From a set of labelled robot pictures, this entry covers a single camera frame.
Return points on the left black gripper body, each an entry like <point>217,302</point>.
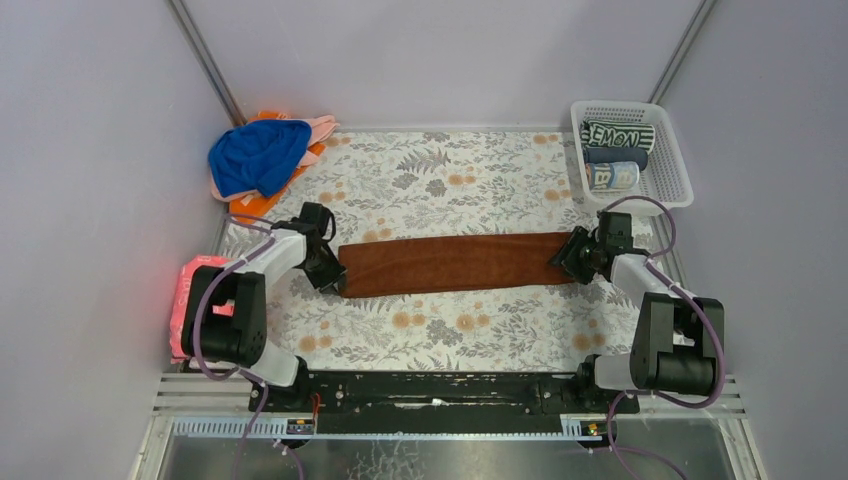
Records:
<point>324,266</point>

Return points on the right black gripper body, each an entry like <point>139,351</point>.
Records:
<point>575,253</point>

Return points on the orange blue rabbit towel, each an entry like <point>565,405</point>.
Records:
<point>612,177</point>

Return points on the brown towel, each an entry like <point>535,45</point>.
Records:
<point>451,264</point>

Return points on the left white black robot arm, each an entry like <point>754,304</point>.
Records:
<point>273,257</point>

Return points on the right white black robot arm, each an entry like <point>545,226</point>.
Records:
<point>677,346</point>

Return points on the floral table mat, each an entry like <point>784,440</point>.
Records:
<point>399,185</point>

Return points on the white plastic basket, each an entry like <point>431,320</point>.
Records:
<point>665,178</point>

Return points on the dark blue rolled towel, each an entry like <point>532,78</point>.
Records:
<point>600,155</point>

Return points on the striped lemon rolled towel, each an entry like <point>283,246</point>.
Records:
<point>596,133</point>

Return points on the pink patterned towel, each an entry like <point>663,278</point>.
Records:
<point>182,291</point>

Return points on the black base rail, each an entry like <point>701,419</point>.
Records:
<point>430,402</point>

